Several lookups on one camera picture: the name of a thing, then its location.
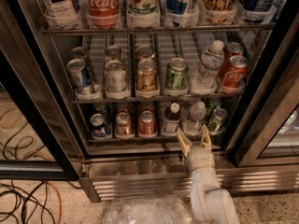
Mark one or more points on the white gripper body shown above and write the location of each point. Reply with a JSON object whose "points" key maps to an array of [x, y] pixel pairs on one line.
{"points": [[200, 158]]}

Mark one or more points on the white can middle shelf rear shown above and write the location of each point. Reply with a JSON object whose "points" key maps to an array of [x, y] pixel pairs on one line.
{"points": [[113, 53]]}

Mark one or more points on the gold can shelf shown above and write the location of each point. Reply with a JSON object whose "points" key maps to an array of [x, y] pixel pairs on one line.
{"points": [[124, 124], [145, 52], [146, 79]]}

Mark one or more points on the blue white can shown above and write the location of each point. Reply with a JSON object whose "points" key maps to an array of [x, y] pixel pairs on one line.
{"points": [[81, 77], [82, 53]]}

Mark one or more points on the gold can middle shelf rear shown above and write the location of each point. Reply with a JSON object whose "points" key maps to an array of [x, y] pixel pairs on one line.
{"points": [[145, 52]]}

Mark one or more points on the green can bottom shelf front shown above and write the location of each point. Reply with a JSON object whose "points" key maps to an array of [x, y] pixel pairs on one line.
{"points": [[215, 124]]}

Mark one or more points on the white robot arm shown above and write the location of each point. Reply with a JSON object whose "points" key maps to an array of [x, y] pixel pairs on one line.
{"points": [[209, 202]]}

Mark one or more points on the clear water bottle shelf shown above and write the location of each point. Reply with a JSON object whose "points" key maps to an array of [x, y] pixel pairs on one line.
{"points": [[211, 60], [193, 123]]}

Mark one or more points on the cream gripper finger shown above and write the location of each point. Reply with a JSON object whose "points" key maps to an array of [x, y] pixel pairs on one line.
{"points": [[205, 138], [184, 142]]}

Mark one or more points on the red Coca-Cola bottle top shelf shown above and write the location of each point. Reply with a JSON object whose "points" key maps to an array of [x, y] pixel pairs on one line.
{"points": [[104, 13]]}

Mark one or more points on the brown juice bottle white cap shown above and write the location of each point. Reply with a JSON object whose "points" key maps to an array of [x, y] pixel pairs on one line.
{"points": [[171, 119]]}

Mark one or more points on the blue can bottom shelf front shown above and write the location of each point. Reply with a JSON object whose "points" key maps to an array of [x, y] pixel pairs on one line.
{"points": [[100, 128]]}

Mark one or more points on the glass fridge door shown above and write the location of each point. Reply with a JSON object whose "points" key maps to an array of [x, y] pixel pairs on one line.
{"points": [[32, 73], [268, 141]]}

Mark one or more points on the gold can bottom shelf front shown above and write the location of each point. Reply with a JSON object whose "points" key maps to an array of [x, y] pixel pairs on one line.
{"points": [[124, 124]]}

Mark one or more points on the red Coca-Cola can front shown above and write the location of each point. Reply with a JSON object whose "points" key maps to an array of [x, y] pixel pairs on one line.
{"points": [[234, 71]]}

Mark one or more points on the green can middle shelf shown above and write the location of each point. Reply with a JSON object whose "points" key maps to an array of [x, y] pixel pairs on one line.
{"points": [[176, 77]]}

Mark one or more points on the red coca-cola can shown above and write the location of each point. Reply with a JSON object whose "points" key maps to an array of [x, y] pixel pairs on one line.
{"points": [[231, 49], [234, 71]]}

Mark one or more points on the blue white can middle rear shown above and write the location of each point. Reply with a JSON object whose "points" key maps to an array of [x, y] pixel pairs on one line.
{"points": [[82, 53]]}

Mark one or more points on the clear water bottle middle shelf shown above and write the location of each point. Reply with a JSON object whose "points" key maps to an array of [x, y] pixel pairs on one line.
{"points": [[211, 60]]}

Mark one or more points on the dark blue bottle top shelf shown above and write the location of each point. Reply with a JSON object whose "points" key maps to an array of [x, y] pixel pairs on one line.
{"points": [[257, 11]]}

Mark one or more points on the red can bottom shelf front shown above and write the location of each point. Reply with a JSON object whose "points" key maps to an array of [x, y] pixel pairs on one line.
{"points": [[147, 123]]}

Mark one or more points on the gold can middle shelf front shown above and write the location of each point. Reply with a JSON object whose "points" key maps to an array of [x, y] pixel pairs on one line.
{"points": [[146, 79]]}

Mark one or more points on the clear water bottle bottom shelf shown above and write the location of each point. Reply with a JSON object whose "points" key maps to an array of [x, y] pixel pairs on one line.
{"points": [[193, 123]]}

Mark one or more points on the white tea bottle top shelf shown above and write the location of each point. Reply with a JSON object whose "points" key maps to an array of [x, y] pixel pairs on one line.
{"points": [[63, 14]]}

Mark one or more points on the white can middle shelf front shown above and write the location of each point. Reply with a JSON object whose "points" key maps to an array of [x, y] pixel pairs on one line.
{"points": [[116, 80]]}

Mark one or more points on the gold black bottle top shelf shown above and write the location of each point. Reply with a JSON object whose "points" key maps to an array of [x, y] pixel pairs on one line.
{"points": [[217, 11]]}

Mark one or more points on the red Coca-Cola can rear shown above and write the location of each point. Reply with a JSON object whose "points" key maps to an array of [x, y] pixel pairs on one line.
{"points": [[231, 49]]}

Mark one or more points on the left glass fridge door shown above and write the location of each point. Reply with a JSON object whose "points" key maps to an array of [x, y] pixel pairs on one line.
{"points": [[32, 73]]}

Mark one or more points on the stainless steel fridge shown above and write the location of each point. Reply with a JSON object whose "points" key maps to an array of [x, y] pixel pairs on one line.
{"points": [[137, 165]]}

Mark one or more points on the green can shelf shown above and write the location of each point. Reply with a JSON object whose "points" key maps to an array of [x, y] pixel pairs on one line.
{"points": [[215, 124], [176, 77]]}

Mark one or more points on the right glass fridge door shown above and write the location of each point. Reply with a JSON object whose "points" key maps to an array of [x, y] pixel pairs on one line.
{"points": [[268, 141]]}

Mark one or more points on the blue white can middle front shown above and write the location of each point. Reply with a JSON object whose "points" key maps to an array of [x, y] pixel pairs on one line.
{"points": [[81, 77]]}

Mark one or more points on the white green bottle top shelf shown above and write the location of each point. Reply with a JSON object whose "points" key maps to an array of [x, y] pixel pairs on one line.
{"points": [[142, 13]]}

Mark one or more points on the clear plastic bin with bag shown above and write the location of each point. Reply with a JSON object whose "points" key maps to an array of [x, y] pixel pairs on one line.
{"points": [[158, 209]]}

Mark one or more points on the white can shelf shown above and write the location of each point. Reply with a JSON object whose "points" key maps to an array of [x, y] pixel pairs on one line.
{"points": [[116, 80], [113, 53]]}

